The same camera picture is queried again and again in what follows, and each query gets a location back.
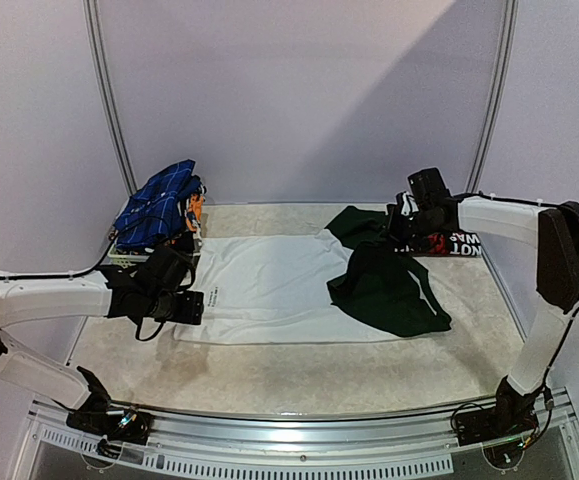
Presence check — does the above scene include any dark green garment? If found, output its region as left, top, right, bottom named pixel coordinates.
left=325, top=206, right=452, bottom=338

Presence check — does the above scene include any blue patterned garment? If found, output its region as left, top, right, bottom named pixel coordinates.
left=113, top=159, right=203, bottom=252

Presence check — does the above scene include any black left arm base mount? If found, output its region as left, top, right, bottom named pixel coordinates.
left=66, top=366, right=155, bottom=460

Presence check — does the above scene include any aluminium left corner post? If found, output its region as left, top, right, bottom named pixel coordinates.
left=83, top=0, right=137, bottom=196

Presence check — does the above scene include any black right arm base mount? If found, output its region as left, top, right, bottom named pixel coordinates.
left=450, top=377, right=555, bottom=472

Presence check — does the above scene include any orange black printed garment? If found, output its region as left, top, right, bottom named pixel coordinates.
left=169, top=184, right=206, bottom=252

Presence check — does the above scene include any white laundry basket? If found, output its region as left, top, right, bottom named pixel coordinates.
left=107, top=245, right=148, bottom=268

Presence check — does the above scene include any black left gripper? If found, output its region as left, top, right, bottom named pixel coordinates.
left=146, top=289, right=204, bottom=325

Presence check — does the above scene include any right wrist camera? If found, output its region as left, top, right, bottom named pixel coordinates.
left=396, top=167, right=451, bottom=216

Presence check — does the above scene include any white garment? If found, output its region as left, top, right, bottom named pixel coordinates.
left=173, top=230, right=396, bottom=345

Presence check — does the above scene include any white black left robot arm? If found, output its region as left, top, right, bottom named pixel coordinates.
left=0, top=262, right=204, bottom=434

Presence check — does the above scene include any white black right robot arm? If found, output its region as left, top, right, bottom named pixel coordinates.
left=387, top=190, right=579, bottom=397

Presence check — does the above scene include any red black plaid shirt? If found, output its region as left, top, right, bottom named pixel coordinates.
left=395, top=231, right=482, bottom=257

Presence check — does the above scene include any aluminium front rail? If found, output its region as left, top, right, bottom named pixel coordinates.
left=11, top=389, right=579, bottom=479

